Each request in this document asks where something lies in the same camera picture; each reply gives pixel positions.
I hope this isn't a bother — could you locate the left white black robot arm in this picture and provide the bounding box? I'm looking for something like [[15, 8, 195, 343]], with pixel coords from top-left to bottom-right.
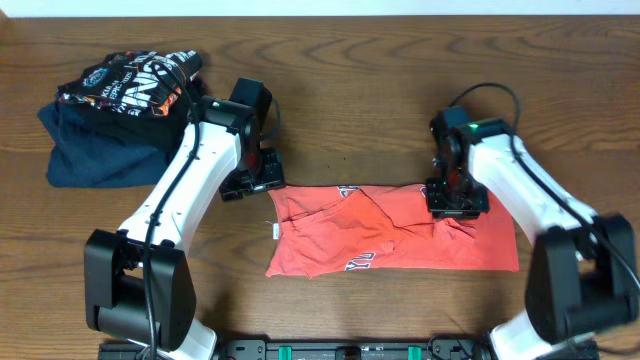
[[84, 95, 284, 359]]

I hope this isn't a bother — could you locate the red orange t-shirt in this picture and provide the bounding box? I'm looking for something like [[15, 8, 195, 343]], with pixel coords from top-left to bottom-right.
[[266, 184, 519, 278]]

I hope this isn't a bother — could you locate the folded navy blue shirt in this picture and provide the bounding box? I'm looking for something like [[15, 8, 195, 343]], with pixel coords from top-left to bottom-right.
[[38, 101, 183, 188]]

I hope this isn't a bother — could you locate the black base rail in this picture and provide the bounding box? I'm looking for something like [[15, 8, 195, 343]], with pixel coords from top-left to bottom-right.
[[97, 338, 600, 360]]

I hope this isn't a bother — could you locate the folded black printed shirt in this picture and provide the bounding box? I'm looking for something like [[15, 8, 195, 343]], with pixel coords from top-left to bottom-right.
[[58, 50, 202, 117]]

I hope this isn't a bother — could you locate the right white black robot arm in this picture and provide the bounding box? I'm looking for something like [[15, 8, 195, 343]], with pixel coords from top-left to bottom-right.
[[426, 116, 639, 359]]

